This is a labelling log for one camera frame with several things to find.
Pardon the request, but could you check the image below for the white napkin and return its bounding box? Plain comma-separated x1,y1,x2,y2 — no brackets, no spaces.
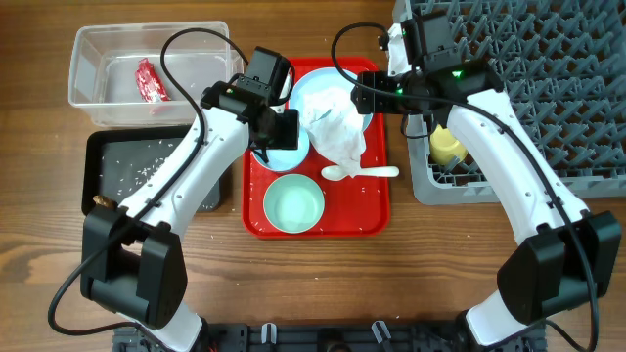
300,87,366,177

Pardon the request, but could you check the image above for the light blue bowl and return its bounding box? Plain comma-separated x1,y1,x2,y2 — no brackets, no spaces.
251,127,310,173

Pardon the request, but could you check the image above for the yellow cup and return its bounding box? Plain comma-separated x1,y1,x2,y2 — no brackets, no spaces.
429,125,468,166

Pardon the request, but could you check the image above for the white plastic spoon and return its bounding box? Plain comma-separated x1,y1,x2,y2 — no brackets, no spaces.
321,165,399,181

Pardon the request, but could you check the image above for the red snack wrapper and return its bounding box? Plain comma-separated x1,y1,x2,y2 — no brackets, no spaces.
135,58,170,103

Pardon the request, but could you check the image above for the green bowl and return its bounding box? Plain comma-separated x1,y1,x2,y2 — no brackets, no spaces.
262,174,326,234

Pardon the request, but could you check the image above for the brown mushroom scrap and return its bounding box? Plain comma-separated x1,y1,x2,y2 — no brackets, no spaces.
93,195,117,210

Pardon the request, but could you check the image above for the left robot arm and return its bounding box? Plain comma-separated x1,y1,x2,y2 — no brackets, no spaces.
77,47,299,351

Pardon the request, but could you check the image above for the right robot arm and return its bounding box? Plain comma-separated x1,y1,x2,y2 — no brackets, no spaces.
351,61,622,351

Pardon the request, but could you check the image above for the grey dishwasher rack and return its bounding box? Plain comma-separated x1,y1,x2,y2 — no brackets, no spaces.
393,0,625,198

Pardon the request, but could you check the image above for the light blue plate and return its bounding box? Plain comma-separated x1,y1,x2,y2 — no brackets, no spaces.
288,67,373,132

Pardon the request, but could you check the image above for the red serving tray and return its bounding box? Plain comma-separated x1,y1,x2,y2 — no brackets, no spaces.
242,57,390,240

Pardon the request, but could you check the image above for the clear plastic bin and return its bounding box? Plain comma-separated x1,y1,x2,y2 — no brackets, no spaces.
67,21,244,127

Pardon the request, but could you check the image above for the black plastic tray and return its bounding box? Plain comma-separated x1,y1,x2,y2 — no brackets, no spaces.
80,123,221,220

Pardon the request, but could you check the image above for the right black cable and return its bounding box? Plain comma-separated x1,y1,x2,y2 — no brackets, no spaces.
330,21,601,352

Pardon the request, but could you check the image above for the black cable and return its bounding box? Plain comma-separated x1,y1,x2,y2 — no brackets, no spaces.
330,21,601,352
47,27,297,337

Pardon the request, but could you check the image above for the left black cable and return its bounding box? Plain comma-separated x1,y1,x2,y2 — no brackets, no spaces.
47,27,297,337

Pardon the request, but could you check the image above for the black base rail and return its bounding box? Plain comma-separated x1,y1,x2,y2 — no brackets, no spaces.
111,320,549,352

